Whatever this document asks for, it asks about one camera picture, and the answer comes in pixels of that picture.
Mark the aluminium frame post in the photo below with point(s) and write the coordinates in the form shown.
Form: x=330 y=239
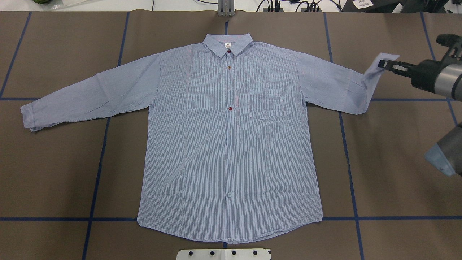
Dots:
x=226 y=8

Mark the light blue striped shirt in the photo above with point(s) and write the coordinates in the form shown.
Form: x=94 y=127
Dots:
x=229 y=156

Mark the green folded cloth pouch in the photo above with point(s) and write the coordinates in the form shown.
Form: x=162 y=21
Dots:
x=41 y=2

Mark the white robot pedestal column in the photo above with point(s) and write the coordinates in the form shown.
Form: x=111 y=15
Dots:
x=225 y=254

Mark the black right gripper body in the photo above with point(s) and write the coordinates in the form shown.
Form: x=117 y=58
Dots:
x=423 y=75

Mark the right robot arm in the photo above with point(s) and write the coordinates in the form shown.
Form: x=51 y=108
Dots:
x=444 y=80

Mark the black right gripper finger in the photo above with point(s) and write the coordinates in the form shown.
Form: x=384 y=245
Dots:
x=397 y=67

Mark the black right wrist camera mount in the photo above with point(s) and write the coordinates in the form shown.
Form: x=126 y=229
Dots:
x=454 y=44

